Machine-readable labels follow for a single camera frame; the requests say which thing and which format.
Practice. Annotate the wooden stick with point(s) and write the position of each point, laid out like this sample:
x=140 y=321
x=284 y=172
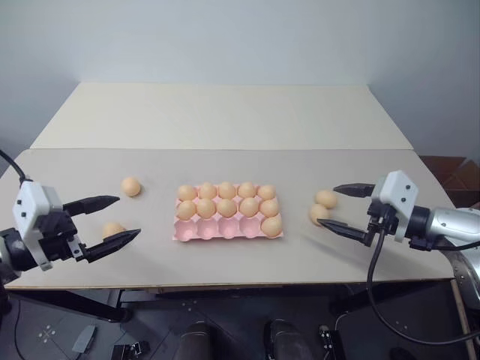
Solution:
x=460 y=307

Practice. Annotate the tan egg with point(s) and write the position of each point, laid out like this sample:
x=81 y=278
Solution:
x=130 y=186
x=186 y=192
x=247 y=189
x=205 y=208
x=269 y=207
x=186 y=210
x=249 y=206
x=207 y=190
x=318 y=213
x=326 y=198
x=266 y=192
x=227 y=190
x=271 y=226
x=111 y=228
x=226 y=207

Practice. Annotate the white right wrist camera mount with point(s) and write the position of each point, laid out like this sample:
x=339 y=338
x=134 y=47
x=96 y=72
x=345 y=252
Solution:
x=397 y=195

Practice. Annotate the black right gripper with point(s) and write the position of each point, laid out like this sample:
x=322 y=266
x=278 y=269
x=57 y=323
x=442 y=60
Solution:
x=382 y=219

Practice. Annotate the grey foot pedal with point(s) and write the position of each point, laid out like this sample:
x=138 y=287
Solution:
x=84 y=338

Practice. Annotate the pink egg tray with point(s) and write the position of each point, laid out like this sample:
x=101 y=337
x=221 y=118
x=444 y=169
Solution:
x=210 y=229

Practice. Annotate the black table frame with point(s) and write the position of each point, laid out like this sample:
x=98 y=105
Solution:
x=93 y=305

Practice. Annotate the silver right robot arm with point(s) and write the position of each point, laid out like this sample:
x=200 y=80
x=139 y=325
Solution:
x=450 y=225

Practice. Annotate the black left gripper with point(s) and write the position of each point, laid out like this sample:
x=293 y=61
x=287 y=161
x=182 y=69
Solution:
x=56 y=234

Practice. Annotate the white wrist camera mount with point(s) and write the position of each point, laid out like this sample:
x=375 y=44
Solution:
x=29 y=210
x=397 y=195

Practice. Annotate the black bracket with white dots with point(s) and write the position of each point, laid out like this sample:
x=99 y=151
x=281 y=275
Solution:
x=325 y=339

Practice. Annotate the black floor box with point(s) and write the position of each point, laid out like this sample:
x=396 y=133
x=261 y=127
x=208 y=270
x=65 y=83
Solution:
x=129 y=351

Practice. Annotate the dark rounded shape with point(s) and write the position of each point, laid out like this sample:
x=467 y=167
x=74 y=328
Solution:
x=197 y=343
x=282 y=341

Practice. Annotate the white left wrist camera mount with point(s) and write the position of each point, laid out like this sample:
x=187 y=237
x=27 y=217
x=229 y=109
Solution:
x=29 y=210

